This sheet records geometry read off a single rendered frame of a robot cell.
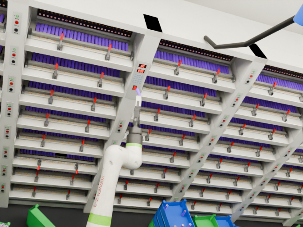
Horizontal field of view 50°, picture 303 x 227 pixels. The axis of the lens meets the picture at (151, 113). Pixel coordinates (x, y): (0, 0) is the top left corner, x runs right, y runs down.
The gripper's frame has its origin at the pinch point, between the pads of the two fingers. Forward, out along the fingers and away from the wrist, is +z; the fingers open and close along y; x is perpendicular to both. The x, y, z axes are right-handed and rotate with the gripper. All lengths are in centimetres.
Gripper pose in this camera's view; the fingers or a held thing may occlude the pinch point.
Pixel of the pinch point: (138, 102)
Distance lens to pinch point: 194.4
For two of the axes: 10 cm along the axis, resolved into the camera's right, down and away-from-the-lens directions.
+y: 0.3, 3.2, 9.5
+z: 0.8, -9.4, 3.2
